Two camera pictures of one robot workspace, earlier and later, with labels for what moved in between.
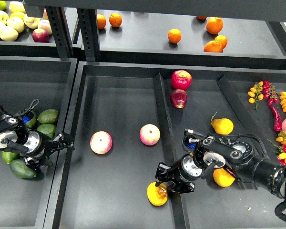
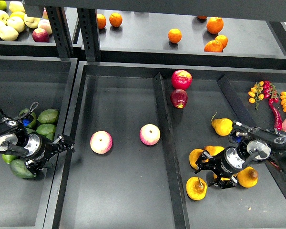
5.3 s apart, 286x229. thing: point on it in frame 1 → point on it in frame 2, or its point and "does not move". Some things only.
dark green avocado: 19,168 does not move
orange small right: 222,40 does not move
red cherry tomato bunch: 270,92 does not move
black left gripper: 39,146 does not move
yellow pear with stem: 157,195 → 196,188
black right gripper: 181,175 → 226,165
